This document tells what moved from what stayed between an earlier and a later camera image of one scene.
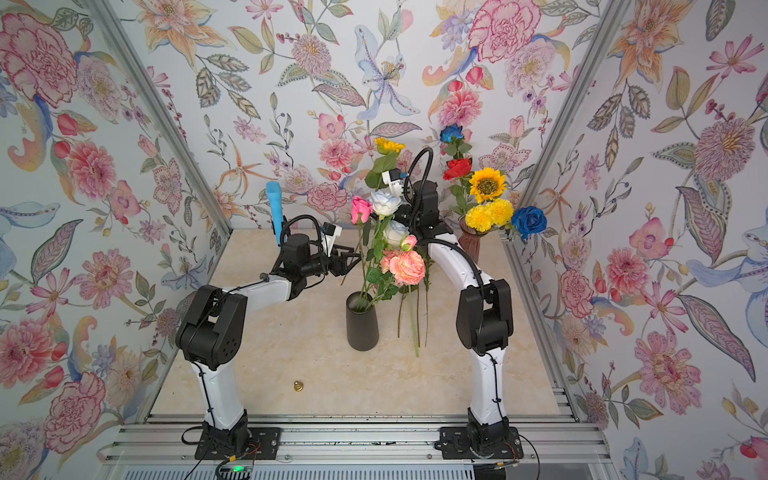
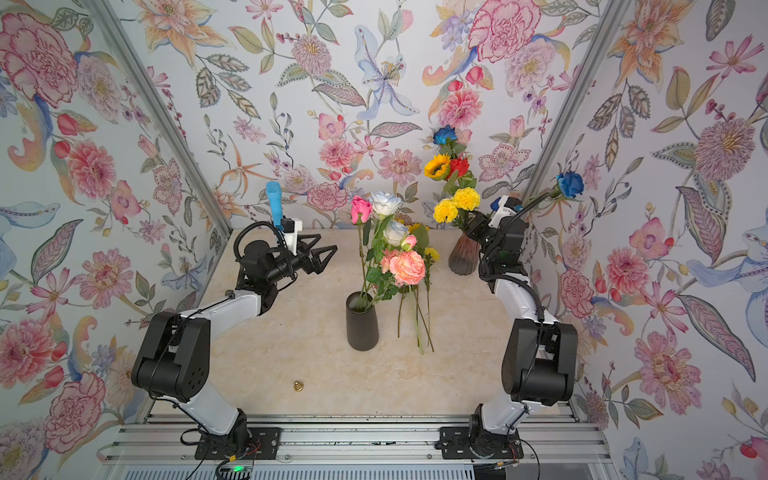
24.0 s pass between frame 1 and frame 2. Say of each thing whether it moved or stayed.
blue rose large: moved
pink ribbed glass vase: stayed
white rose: stayed
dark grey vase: stayed
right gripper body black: moved
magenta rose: stayed
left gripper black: moved
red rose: stayed
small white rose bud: stayed
